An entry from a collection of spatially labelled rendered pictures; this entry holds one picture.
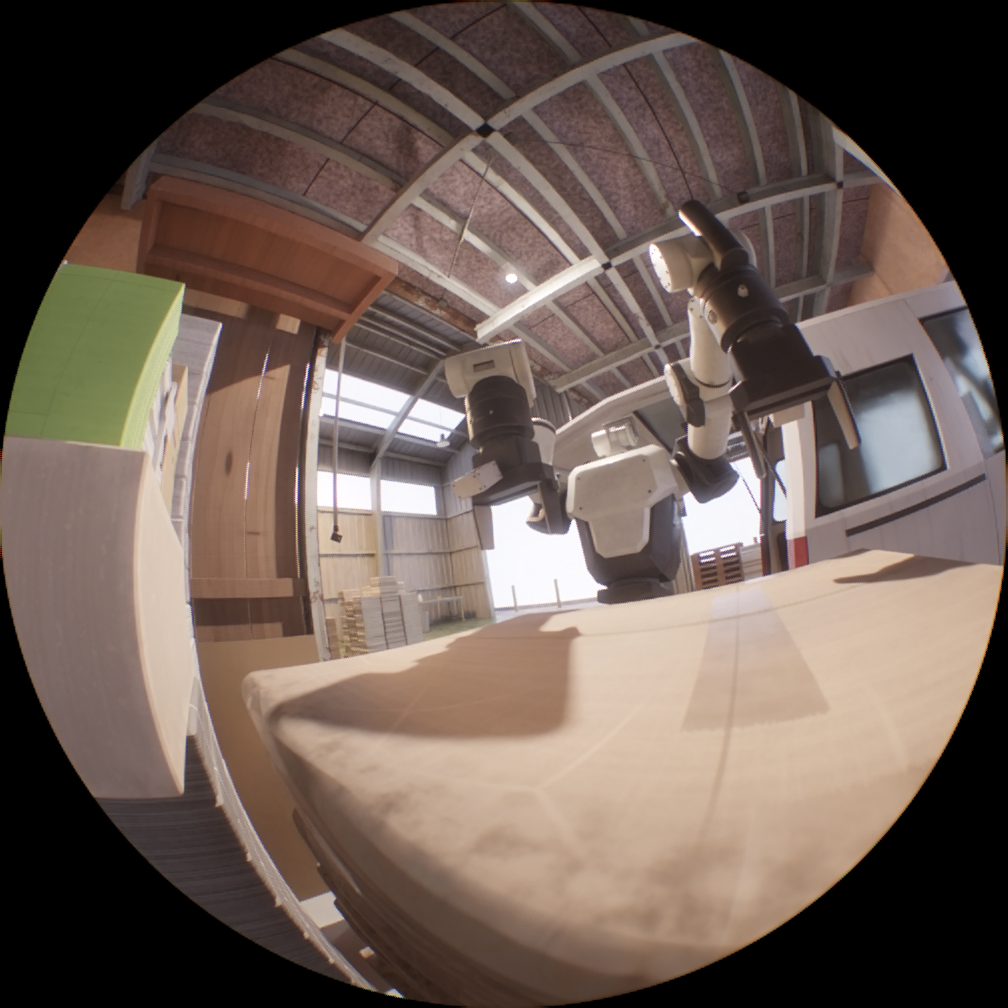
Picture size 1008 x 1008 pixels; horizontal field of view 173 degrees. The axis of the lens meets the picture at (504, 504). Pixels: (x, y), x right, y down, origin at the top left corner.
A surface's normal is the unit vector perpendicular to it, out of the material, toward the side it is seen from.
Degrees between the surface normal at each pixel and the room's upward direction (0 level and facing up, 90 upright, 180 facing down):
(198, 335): 90
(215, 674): 90
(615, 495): 74
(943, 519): 90
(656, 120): 180
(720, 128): 180
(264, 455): 90
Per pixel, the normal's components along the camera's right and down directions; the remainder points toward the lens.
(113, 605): 0.76, -0.24
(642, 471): -0.60, -0.35
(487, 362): -0.19, -0.19
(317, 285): 0.15, 0.96
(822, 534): -0.63, -0.07
